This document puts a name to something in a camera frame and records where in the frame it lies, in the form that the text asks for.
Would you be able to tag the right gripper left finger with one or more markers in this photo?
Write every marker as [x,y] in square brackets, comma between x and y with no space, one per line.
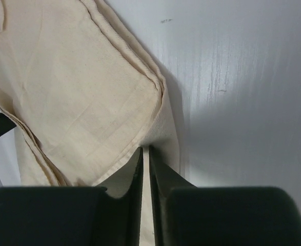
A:
[119,215]

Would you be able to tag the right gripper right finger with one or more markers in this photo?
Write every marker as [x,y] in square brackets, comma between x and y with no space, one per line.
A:
[175,204]

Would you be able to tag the beige cloth drape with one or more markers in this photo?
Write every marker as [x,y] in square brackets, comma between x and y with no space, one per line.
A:
[84,95]

